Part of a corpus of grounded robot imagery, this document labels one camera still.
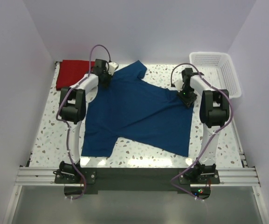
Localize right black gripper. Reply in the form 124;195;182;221
176;86;198;109

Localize blue t shirt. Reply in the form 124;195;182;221
81;61;193;157

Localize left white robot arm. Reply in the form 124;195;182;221
55;59;119;185

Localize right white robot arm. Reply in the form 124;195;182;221
175;68;230;183

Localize folded red t shirt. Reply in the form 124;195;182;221
55;60;89;91

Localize white plastic basket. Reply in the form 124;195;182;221
189;51;241;99

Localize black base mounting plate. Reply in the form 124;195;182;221
53;163;220;199

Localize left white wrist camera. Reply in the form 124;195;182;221
108;62;119;76

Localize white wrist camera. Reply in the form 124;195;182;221
174;79;184;91
108;62;119;76

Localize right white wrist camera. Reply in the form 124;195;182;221
174;79;184;91

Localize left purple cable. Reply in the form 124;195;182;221
56;44;113;200

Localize aluminium frame rail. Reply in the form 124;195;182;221
14;151;262;187

